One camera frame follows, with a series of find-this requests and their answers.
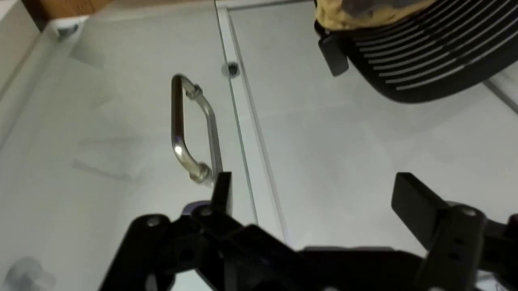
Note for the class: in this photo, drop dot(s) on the glass shower door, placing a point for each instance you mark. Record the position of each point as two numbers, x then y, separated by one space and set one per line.
87 135

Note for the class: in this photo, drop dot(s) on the black slatted laundry basket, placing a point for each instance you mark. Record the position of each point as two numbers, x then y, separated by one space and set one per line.
438 51

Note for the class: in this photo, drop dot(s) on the brushed metal door handle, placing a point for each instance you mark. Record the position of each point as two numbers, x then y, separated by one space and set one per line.
200 171

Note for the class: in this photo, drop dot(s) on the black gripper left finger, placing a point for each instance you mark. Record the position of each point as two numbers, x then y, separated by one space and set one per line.
207 239

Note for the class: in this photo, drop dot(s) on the yellow towel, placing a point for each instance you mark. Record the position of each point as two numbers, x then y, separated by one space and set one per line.
351 14

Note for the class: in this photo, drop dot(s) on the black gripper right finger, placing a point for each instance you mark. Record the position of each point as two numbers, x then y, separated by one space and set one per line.
461 239

